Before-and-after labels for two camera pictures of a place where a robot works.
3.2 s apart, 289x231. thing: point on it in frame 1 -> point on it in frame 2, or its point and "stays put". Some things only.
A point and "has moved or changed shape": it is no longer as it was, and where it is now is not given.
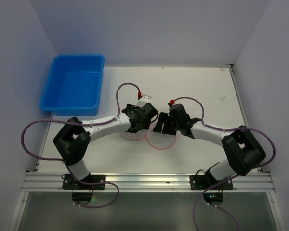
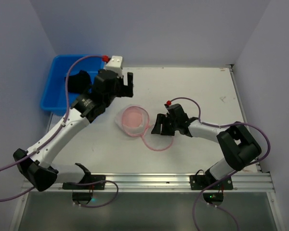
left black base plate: [69, 183] stays put
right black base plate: [203, 182] stays put
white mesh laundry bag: [159, 140] has moved or changed shape
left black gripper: [139, 121] -> [122, 86]
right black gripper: [173, 122] stays put
